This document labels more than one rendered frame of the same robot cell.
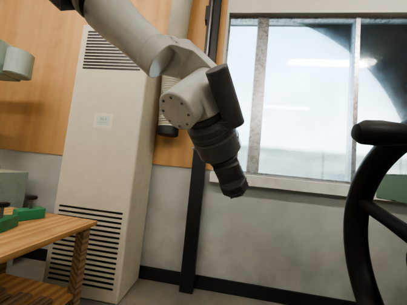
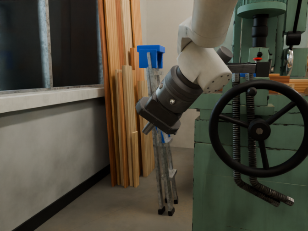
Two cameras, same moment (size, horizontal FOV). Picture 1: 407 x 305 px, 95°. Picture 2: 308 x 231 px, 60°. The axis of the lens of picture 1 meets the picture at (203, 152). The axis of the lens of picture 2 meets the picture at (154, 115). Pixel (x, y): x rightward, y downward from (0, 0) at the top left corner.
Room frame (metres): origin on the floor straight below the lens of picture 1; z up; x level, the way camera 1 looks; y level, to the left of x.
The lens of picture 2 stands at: (0.30, 0.59, 0.97)
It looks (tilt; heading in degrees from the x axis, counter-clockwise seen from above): 9 degrees down; 281
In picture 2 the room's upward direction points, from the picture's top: straight up
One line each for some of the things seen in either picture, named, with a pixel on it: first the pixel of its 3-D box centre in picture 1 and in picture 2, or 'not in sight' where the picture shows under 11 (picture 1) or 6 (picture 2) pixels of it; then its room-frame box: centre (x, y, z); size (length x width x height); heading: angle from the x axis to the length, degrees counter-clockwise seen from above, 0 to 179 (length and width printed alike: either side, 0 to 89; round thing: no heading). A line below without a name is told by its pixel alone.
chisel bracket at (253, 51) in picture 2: not in sight; (258, 59); (0.09, -0.57, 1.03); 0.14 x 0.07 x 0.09; 82
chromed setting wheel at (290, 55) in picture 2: not in sight; (288, 62); (-0.04, -0.66, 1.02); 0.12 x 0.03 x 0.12; 82
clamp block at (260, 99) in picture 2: not in sight; (244, 90); (0.17, -0.36, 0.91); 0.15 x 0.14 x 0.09; 172
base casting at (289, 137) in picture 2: not in sight; (253, 121); (0.08, -0.67, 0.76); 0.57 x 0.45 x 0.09; 82
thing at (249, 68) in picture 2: not in sight; (247, 68); (0.16, -0.36, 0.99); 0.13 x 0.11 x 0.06; 172
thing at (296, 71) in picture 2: not in sight; (294, 62); (-0.08, -0.71, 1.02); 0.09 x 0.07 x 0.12; 172
